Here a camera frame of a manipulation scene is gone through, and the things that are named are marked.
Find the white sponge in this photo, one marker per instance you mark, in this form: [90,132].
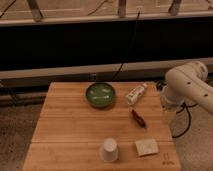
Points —
[147,147]

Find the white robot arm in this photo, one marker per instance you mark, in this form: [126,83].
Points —
[187,81]

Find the green ceramic bowl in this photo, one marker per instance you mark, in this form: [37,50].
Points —
[100,95]

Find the clear plastic bottle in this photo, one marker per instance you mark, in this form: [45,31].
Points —
[133,96]

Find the white paper cup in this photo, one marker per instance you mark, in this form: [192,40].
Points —
[109,150]

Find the white horizontal rail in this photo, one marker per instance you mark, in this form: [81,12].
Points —
[73,70]

